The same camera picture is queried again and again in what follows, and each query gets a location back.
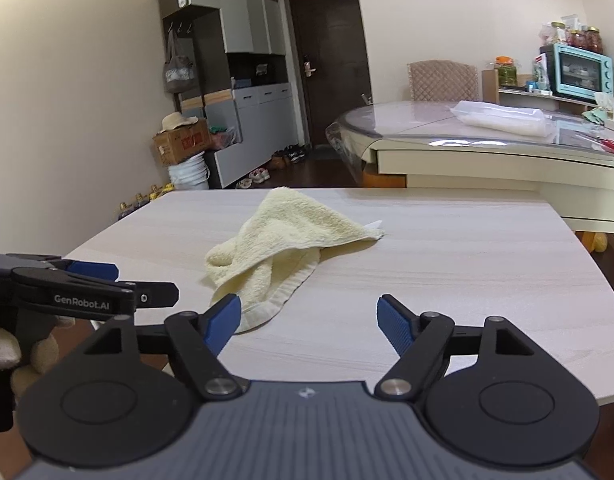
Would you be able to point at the row of shoes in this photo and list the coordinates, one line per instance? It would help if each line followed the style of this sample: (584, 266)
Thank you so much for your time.
(292, 154)

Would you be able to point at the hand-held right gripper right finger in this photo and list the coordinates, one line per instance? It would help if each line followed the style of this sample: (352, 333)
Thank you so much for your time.
(393, 325)

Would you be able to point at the white plastic bucket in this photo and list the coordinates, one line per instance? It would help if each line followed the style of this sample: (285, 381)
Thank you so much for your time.
(189, 175)

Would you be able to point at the wooden countertop shelf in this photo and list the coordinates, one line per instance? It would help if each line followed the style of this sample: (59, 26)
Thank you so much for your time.
(517, 96)

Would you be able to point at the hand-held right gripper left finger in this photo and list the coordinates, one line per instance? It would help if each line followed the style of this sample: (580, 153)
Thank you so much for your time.
(222, 322)

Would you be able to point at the red printed cardboard box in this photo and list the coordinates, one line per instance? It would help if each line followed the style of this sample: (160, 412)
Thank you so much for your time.
(182, 142)

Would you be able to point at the red glass jar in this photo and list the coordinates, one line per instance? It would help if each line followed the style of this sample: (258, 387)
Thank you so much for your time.
(593, 40)
(575, 39)

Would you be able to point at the teal toaster oven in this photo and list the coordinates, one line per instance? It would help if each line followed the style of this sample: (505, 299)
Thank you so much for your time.
(582, 72)

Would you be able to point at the grey storage cabinet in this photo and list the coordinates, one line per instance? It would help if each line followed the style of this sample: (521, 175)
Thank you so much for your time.
(257, 110)

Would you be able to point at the pale yellow towel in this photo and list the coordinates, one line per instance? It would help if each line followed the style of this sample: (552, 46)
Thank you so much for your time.
(287, 230)

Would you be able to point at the person's left hand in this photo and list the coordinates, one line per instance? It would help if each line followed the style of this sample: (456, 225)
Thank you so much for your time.
(2, 345)

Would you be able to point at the green glass jar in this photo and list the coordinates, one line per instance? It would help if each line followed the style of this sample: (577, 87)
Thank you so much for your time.
(507, 74)

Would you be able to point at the grey hanging bag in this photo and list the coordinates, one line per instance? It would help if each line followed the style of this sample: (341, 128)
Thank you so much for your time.
(179, 72)

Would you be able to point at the straw hat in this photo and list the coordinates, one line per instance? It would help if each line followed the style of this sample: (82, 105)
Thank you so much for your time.
(177, 121)

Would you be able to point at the dark brown door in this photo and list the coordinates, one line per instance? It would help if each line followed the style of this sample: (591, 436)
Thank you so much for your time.
(332, 50)

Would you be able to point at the colourful plastic bags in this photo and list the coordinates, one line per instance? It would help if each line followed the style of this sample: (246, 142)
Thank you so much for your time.
(224, 137)

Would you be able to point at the clear plastic bag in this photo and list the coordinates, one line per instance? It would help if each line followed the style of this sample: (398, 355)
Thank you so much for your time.
(502, 117)

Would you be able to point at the beige quilted chair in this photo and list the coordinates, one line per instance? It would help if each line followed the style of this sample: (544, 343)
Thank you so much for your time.
(442, 82)

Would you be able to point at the group of yellow labelled bottles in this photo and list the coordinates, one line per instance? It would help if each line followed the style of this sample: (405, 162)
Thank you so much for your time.
(142, 201)

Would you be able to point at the green tissue pack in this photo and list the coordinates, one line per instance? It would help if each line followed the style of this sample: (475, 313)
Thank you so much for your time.
(601, 107)

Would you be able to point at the cream dining table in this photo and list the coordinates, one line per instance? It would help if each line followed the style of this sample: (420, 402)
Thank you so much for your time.
(487, 160)

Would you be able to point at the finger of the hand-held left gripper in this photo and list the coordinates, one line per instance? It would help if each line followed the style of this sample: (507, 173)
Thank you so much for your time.
(87, 297)
(94, 271)

